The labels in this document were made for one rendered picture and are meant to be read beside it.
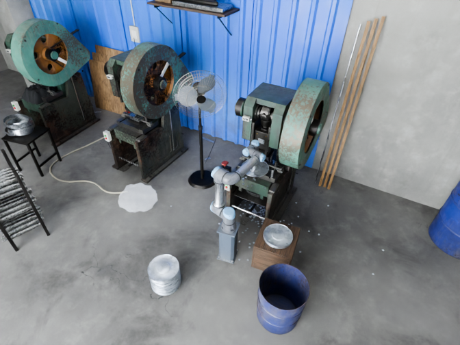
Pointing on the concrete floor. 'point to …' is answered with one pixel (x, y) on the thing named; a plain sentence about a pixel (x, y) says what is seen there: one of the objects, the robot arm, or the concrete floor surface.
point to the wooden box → (261, 253)
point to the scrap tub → (281, 298)
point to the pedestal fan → (190, 97)
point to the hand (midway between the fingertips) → (252, 170)
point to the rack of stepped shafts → (17, 205)
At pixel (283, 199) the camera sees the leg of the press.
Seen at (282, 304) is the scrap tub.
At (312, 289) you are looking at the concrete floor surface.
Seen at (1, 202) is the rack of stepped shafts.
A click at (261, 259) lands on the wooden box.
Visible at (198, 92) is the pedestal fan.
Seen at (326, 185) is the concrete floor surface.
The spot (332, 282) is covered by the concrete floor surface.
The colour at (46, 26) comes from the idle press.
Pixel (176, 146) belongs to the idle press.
